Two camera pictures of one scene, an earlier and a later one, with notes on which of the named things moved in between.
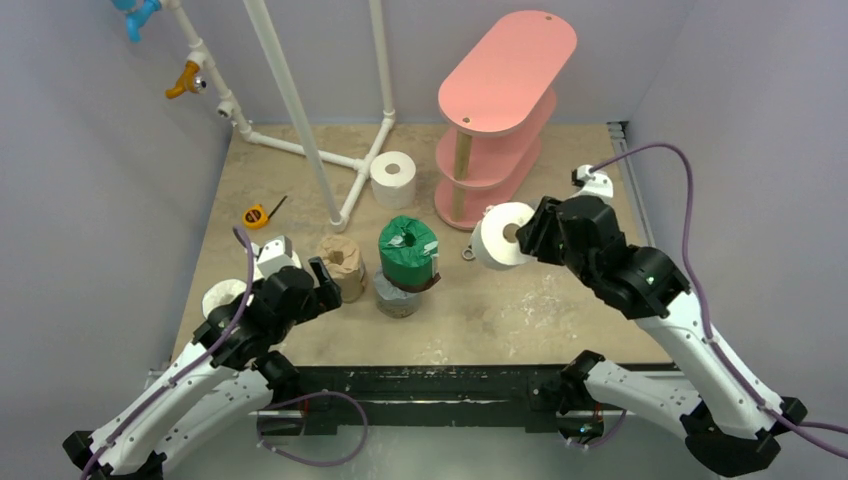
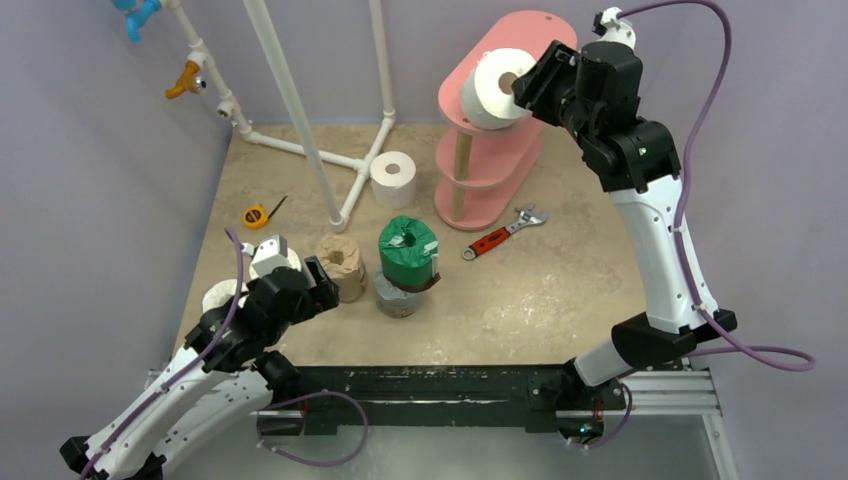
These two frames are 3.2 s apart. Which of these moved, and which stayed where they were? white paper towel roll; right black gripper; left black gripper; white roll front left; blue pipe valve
Moved: white paper towel roll; right black gripper
Stayed: left black gripper; white roll front left; blue pipe valve
